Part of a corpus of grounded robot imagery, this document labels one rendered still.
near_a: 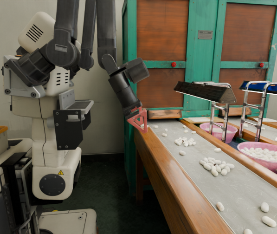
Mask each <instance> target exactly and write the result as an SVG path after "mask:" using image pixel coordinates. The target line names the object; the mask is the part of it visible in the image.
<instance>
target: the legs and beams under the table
mask: <svg viewBox="0 0 277 234"><path fill-rule="evenodd" d="M135 168H136V201H135V202H136V206H141V205H144V204H143V186H144V185H151V182H150V180H149V178H148V177H146V178H143V162H142V160H141V157H140V155H139V152H138V150H137V147H135Z"/></svg>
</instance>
